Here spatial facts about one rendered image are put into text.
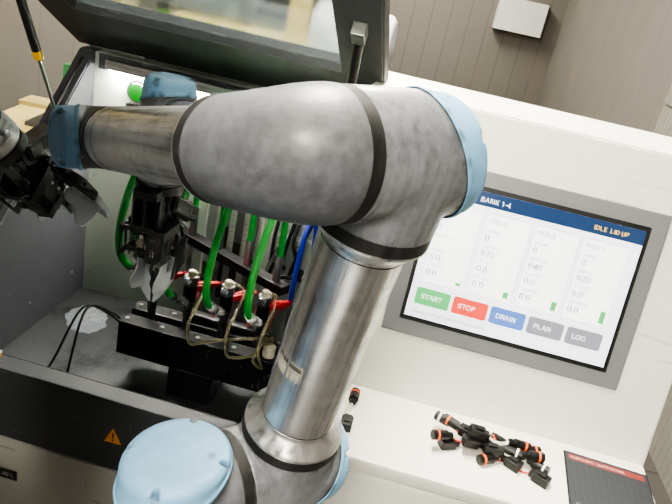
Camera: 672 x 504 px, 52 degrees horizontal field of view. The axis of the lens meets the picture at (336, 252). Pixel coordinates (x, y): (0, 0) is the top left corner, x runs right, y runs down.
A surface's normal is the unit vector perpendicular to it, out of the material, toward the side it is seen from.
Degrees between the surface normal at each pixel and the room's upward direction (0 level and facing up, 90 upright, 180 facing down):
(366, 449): 0
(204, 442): 8
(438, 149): 65
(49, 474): 90
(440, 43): 90
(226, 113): 49
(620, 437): 76
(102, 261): 90
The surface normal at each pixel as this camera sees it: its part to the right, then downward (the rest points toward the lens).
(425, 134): 0.58, -0.15
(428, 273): -0.14, 0.14
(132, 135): -0.77, -0.13
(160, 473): 0.09, -0.88
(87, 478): -0.19, 0.36
